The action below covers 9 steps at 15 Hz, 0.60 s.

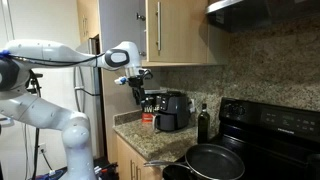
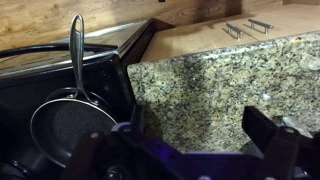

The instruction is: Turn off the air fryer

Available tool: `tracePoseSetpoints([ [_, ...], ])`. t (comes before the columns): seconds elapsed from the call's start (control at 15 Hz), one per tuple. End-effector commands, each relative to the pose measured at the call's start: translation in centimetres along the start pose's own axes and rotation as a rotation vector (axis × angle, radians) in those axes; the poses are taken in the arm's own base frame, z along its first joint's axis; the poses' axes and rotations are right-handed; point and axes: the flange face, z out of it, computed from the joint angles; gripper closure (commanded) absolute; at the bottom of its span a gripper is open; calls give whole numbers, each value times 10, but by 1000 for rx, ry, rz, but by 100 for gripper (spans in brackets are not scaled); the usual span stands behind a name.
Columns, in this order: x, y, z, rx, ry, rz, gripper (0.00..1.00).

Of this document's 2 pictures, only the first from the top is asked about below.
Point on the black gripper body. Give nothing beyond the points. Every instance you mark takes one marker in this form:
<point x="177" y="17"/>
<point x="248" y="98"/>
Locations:
<point x="136" y="83"/>

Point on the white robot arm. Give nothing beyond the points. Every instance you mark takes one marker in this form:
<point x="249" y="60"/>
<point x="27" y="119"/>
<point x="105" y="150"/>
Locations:
<point x="20" y="57"/>

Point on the black air fryer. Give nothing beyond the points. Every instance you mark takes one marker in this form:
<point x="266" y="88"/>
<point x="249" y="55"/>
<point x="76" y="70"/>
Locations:
<point x="173" y="113"/>

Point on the black red whey protein bag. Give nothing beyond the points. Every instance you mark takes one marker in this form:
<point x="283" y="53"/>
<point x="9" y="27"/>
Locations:
<point x="148" y="109"/>

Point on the stainless steel refrigerator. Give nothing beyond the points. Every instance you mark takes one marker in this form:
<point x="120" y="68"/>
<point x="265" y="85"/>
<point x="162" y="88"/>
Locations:
<point x="87" y="91"/>

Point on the wooden upper cabinet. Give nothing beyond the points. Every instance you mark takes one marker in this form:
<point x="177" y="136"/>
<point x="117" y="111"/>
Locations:
<point x="167" y="32"/>

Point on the wooden cabinet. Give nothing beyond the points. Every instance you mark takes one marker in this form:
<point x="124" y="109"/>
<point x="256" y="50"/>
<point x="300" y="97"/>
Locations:
<point x="167" y="32"/>
<point x="131" y="164"/>

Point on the dark olive oil bottle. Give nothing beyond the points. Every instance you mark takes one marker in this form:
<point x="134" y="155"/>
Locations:
<point x="203" y="125"/>

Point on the wooden lower cabinet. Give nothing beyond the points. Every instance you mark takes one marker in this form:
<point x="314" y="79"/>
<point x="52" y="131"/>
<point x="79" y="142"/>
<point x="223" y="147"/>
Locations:
<point x="131" y="164"/>

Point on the black frying pan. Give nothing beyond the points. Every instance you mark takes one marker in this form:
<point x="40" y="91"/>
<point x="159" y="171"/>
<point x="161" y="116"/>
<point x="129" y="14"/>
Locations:
<point x="208" y="161"/>

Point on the black range hood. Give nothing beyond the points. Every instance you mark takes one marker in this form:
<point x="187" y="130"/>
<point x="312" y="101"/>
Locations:
<point x="242" y="15"/>

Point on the black electric stove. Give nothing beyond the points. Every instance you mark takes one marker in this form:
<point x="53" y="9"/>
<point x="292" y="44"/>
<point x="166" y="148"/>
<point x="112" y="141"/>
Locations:
<point x="274" y="142"/>

